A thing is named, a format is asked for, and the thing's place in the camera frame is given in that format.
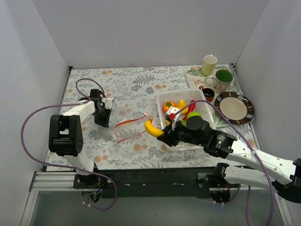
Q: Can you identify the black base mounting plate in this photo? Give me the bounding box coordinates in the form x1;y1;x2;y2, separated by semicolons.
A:
72;166;242;200

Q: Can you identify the green fake apple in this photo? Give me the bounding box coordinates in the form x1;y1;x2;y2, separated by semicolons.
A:
186;111;201;119

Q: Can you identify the clear zip top bag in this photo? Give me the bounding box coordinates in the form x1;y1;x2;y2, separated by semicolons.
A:
113;113;152;144

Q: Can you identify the floral table mat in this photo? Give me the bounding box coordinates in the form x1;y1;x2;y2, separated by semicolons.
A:
61;66;222;170

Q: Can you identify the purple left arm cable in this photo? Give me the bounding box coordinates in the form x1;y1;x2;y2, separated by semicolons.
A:
20;78;118;211

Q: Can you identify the red fake chili pepper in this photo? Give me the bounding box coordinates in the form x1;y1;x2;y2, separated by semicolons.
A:
182;100;196;120

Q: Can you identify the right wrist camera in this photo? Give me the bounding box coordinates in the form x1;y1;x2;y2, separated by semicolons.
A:
164;107;180;122

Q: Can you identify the white plastic basket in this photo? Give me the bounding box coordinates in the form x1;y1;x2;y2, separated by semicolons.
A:
156;89;216;153

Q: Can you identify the small red black bowl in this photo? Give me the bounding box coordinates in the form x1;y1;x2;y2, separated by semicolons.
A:
199;86;215;102

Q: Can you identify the floral rectangular tray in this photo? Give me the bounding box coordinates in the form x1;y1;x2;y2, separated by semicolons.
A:
185;64;241;92

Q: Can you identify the orange fake tomato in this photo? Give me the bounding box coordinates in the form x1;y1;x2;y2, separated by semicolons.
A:
162;101;176;113

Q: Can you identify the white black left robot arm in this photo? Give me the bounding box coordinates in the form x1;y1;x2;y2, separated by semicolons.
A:
48;89;114;188

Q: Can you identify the grey aluminium frame rail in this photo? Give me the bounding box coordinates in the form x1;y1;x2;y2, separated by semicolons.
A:
20;63;294;226

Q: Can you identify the yellow fake banana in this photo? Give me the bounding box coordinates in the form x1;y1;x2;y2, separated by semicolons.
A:
144;120;164;137

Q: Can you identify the yellow fake lemon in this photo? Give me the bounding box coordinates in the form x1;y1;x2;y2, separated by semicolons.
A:
176;99;186;109

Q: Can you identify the dark rimmed ceramic plate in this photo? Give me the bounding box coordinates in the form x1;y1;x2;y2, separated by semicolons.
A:
214;91;254;125

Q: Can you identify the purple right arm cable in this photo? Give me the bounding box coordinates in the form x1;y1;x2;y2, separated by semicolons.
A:
171;99;276;226

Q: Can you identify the pale green mug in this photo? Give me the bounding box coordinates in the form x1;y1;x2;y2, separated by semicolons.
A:
201;54;217;76

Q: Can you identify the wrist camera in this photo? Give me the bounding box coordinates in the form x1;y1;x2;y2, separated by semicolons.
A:
164;107;180;122
104;97;114;109

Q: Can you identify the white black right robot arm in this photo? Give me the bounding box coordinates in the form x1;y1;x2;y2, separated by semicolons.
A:
156;116;301;203

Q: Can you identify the floral mug green inside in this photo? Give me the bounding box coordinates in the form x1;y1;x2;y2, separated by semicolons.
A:
204;69;234;94

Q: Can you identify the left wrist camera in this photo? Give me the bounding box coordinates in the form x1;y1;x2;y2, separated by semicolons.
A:
104;97;114;109

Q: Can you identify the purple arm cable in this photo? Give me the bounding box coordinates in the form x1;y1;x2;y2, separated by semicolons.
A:
171;99;276;226
20;78;118;211

